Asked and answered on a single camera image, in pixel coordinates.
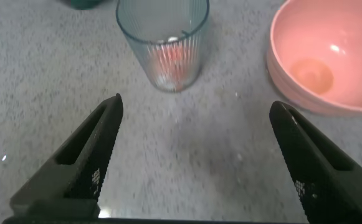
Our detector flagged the red and white solid pieces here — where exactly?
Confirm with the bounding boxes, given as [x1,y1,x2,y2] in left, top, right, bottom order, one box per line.
[151,37,189,86]

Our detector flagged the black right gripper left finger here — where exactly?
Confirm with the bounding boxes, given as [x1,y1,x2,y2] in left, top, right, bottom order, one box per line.
[2,93,124,224]

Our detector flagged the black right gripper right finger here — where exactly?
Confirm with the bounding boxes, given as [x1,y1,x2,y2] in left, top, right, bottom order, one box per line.
[269,100,362,224]

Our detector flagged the teal plastic basin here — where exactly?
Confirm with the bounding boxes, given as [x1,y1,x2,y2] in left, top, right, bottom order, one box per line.
[62,0,105,10]

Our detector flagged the clear plastic cup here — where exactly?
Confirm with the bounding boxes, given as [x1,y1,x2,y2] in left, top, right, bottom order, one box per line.
[115,0,211,93]

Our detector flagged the pink bowl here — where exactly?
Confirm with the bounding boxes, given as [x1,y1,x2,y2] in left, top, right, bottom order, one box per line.
[265,0,362,116]

